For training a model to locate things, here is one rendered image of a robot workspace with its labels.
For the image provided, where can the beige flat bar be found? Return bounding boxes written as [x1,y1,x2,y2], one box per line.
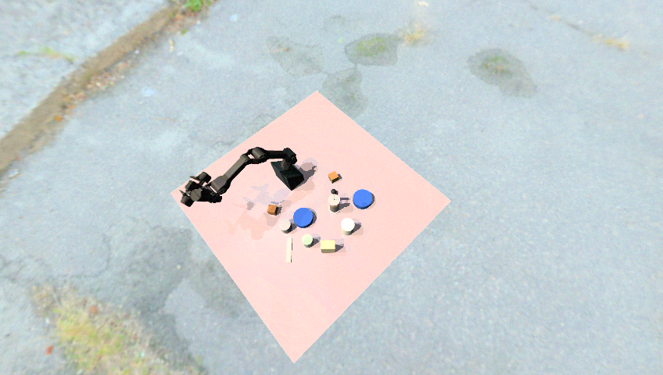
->
[286,237,292,263]

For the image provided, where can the brown wooden block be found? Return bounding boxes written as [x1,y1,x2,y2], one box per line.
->
[328,171,339,183]
[267,204,278,216]

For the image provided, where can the tan rectangular block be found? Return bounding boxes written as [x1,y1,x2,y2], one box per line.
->
[321,240,335,253]

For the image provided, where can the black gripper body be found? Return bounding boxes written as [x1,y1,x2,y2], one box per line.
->
[180,171,211,207]

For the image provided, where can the blue cylinder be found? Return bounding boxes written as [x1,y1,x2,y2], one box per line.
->
[293,208,314,228]
[353,189,372,209]

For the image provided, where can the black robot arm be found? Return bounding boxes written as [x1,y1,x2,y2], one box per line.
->
[185,147,297,204]

